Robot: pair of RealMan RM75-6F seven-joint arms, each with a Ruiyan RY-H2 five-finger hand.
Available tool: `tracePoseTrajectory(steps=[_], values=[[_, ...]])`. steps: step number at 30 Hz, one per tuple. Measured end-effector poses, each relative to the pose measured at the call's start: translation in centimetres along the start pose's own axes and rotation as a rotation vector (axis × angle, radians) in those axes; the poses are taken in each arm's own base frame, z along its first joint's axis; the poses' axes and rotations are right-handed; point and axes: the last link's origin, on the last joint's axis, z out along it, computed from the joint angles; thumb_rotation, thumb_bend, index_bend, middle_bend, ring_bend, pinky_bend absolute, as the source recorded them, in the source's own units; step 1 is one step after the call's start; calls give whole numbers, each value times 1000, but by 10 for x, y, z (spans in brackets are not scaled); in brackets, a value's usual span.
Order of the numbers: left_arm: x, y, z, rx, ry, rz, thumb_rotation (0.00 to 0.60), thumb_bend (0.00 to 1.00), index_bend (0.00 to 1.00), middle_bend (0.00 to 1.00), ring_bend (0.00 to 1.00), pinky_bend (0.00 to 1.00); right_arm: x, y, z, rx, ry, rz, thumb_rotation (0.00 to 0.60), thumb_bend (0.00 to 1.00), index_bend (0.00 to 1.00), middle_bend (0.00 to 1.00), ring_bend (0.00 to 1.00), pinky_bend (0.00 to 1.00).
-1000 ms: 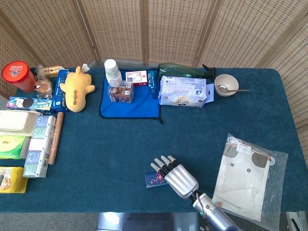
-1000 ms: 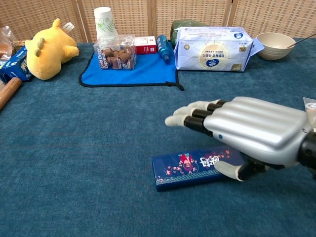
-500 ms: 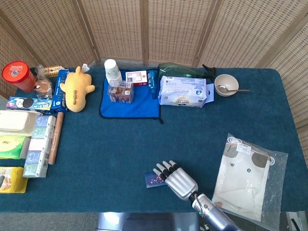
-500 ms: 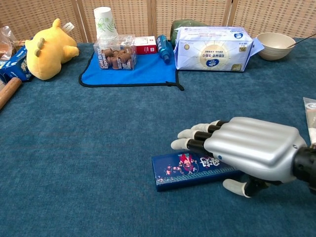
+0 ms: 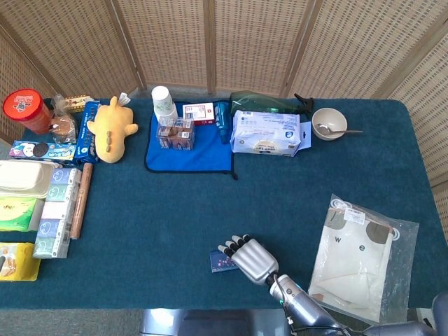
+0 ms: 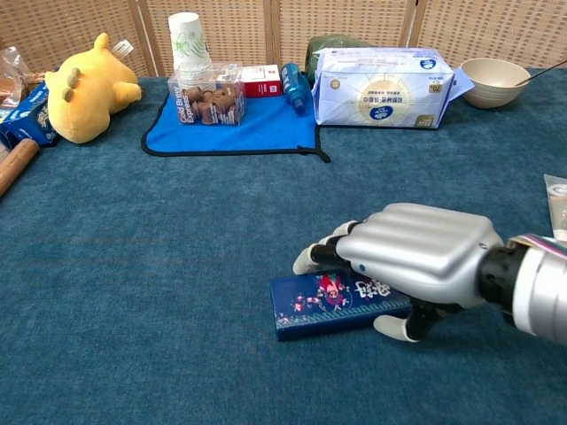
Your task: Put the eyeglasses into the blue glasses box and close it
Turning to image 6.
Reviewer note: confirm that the red and white small box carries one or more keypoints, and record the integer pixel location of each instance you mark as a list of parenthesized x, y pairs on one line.
[(261, 86)]

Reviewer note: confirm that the bagged brown bread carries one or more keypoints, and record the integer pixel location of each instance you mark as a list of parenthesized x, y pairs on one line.
[(11, 84)]

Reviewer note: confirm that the wooden rolling pin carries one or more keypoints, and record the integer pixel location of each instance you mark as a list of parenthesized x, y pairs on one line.
[(17, 161)]

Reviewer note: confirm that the small beige printed box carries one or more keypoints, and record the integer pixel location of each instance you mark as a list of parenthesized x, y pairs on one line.
[(35, 78)]

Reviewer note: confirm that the white blue tissue pack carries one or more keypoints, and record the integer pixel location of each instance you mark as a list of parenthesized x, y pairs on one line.
[(381, 88)]

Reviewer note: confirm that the green spray bottle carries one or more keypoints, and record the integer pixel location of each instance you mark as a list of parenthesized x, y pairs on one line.
[(319, 48)]

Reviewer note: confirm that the clear coffee capsule box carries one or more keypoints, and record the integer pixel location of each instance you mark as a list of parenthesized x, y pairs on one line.
[(208, 106)]

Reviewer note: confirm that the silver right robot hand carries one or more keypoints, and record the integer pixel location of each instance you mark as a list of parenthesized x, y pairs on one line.
[(421, 248)]

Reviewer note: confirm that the dark blue snack box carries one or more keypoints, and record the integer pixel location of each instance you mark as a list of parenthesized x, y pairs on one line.
[(31, 119)]

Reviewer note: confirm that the beige bowl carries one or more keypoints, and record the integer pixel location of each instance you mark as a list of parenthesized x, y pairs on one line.
[(491, 95)]

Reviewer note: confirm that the blue cloth with black edge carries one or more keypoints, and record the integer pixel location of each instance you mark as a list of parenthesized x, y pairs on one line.
[(266, 130)]

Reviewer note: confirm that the woven bamboo folding screen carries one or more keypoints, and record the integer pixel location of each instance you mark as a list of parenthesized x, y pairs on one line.
[(354, 17)]

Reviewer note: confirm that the blue plastic bottle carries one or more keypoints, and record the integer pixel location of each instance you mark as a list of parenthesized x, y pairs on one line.
[(294, 86)]

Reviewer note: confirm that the yellow plush toy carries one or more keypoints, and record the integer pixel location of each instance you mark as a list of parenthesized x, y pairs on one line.
[(84, 102)]

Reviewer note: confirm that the white paper cup stack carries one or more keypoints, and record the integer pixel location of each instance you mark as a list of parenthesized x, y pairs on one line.
[(186, 40)]

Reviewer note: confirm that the clear bag with white cloth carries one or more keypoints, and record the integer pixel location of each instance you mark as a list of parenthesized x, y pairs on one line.
[(559, 208)]

